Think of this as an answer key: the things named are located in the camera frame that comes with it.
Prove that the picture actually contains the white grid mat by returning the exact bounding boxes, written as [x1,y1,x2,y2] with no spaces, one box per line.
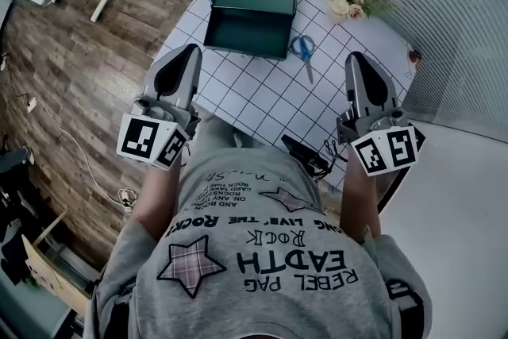
[152,0,418,192]

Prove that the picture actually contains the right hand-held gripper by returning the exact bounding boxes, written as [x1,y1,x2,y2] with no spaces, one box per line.
[336,52,428,177]

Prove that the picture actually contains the black electronic device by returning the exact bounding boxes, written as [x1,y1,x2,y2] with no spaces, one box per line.
[280,134,331,176]

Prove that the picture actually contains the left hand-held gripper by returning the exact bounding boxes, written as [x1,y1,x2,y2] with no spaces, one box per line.
[116,44,204,171]

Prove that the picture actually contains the white window blinds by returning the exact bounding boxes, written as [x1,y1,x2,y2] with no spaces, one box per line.
[348,0,508,141]

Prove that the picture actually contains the dark green box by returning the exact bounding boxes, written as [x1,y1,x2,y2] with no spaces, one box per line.
[202,0,300,62]

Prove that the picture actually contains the grey printed t-shirt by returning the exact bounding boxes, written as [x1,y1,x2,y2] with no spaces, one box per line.
[92,114,434,339]

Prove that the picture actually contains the person's right forearm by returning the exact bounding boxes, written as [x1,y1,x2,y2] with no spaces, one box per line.
[342,152,385,246]

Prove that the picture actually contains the black office chair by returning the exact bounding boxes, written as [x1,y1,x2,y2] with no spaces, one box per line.
[0,170,45,287]

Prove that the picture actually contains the white power cable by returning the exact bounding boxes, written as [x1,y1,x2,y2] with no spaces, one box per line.
[6,94,139,212]

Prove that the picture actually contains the person's left forearm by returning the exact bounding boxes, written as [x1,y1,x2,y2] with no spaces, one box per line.
[132,160,188,242]

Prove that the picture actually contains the blue-handled scissors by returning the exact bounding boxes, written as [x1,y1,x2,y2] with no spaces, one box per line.
[288,34,316,85]

